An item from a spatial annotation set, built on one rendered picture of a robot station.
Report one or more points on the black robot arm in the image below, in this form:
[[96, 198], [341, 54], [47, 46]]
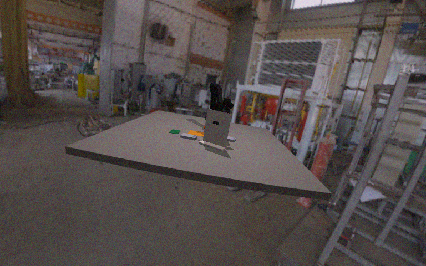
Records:
[[216, 93]]

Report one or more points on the orange square mat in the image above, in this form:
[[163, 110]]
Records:
[[196, 133]]

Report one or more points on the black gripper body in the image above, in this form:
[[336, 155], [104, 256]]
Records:
[[229, 104]]

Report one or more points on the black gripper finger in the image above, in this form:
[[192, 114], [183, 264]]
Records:
[[225, 109]]

